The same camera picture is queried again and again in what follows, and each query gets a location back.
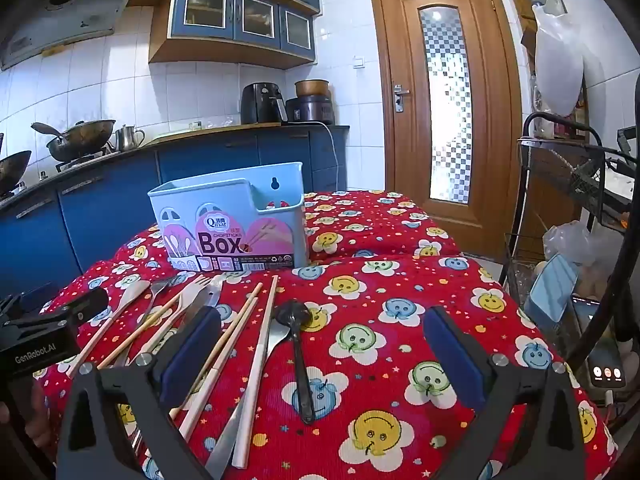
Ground wooden wall cabinet glass doors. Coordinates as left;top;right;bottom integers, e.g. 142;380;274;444
149;0;321;70

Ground light blue plastic utensil box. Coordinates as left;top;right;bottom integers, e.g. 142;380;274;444
147;161;311;272

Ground grey range hood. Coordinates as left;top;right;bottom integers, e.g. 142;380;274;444
0;0;146;71

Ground dark wok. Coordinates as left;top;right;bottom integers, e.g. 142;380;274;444
0;150;32;196

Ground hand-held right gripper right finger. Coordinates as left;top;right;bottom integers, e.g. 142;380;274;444
422;305;586;480

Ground person's left hand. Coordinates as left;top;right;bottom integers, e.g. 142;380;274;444
0;380;53;456

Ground clear plastic bag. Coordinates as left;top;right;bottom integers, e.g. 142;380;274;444
542;220;606;266

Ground white hanging plastic bag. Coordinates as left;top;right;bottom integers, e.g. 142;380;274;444
532;2;586;116

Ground white power cable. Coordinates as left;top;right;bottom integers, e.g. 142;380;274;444
320;122;348;191

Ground wooden fork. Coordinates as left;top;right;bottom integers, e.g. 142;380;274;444
132;275;213;361

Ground smartphone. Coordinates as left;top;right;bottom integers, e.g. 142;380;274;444
570;294;627;388

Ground gas stove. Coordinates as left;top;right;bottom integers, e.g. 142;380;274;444
55;147;121;173

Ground red smiley flower tablecloth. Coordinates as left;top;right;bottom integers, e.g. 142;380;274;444
32;190;618;480

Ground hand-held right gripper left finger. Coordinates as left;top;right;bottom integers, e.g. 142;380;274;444
56;305;223;480

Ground black metal rack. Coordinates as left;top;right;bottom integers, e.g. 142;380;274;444
505;112;640;411

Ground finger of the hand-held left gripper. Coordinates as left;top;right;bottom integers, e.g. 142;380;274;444
47;287;110;331

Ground black spoon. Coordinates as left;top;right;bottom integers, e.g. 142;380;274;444
275;300;317;426

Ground blue framed mirror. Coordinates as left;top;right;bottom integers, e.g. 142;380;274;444
529;254;581;326

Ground blue base cabinets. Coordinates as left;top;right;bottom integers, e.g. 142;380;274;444
0;125;351;301

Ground dark rice cooker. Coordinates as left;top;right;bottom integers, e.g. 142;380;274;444
286;95;335;126

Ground brown pot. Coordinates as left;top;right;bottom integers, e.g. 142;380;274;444
294;79;331;100

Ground wooden door with glass panel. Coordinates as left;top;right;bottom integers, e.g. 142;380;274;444
368;0;523;261

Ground white-handled wooden chopstick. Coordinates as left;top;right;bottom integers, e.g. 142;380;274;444
177;297;260;443
169;281;264;420
232;275;279;468

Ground wooden spoon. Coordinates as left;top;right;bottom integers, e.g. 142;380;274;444
67;280;152;380

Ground plain wooden chopstick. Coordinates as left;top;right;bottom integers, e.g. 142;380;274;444
97;274;207;370
102;282;201;368

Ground metal kettle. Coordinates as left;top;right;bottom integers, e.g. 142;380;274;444
115;125;146;152

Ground large metal wok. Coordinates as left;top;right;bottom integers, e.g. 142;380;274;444
31;119;117;161

